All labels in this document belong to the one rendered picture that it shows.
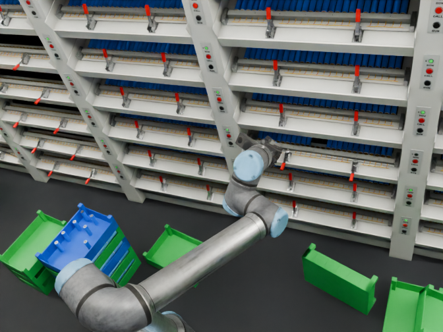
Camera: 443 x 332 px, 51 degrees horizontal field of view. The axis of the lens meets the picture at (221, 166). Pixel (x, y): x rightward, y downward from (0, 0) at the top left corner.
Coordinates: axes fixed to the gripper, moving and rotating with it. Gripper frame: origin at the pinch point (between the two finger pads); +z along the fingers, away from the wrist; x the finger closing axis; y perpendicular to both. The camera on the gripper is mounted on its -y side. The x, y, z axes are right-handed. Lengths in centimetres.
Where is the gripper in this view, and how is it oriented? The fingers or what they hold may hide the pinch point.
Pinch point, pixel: (267, 143)
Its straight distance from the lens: 180.4
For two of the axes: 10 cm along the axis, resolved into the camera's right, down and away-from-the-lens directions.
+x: 4.1, -8.5, -3.4
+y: 8.5, 4.9, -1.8
